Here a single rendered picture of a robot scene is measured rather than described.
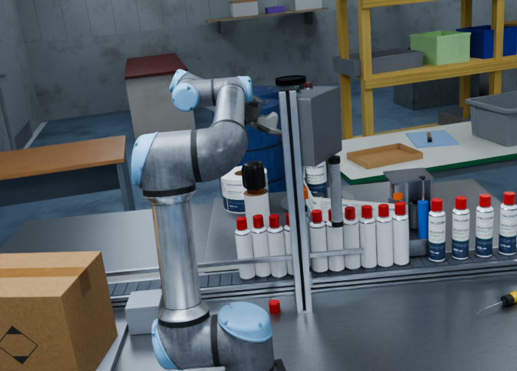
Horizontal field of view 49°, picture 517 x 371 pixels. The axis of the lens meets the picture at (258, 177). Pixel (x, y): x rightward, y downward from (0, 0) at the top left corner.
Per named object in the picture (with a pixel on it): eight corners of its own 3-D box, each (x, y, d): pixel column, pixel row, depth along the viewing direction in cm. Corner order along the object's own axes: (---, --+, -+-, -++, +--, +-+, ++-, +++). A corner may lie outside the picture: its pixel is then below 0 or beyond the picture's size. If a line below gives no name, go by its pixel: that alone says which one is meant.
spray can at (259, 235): (269, 269, 187) (263, 212, 180) (273, 276, 182) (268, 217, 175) (254, 272, 186) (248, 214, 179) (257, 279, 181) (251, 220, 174)
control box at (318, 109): (342, 150, 166) (339, 85, 160) (315, 168, 153) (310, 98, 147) (312, 148, 172) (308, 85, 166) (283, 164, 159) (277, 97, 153)
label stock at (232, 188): (250, 192, 259) (247, 162, 255) (278, 202, 244) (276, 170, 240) (215, 205, 247) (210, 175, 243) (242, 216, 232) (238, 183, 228)
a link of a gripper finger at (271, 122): (291, 122, 168) (262, 109, 167) (282, 140, 170) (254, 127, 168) (290, 120, 171) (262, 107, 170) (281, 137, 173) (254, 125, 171)
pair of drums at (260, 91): (227, 225, 453) (213, 115, 425) (211, 181, 566) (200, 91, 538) (316, 212, 463) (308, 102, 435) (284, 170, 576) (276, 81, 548)
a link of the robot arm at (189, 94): (209, 82, 151) (212, 75, 161) (168, 86, 152) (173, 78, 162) (212, 111, 154) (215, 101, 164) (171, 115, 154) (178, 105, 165)
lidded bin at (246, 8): (255, 14, 964) (254, -1, 956) (260, 15, 929) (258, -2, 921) (229, 17, 957) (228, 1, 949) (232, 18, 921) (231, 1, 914)
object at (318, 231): (327, 265, 185) (323, 207, 179) (329, 272, 181) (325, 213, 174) (311, 266, 186) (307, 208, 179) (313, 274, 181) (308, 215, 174)
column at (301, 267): (311, 305, 173) (294, 85, 152) (312, 312, 169) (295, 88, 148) (296, 305, 173) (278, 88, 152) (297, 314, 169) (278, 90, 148)
